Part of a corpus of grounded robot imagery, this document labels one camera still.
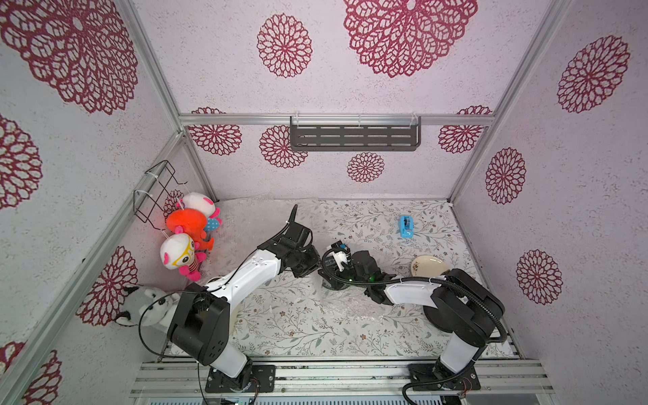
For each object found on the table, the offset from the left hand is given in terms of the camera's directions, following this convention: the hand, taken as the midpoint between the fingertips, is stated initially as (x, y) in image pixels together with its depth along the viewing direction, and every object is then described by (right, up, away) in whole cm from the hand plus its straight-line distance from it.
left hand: (323, 265), depth 85 cm
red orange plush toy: (-46, +14, +3) cm, 48 cm away
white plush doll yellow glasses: (-47, +5, -4) cm, 47 cm away
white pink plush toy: (-44, +22, +9) cm, 50 cm away
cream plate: (+41, -2, +12) cm, 43 cm away
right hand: (-2, -1, 0) cm, 2 cm away
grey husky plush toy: (-49, -8, -16) cm, 53 cm away
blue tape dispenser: (+36, +13, +22) cm, 44 cm away
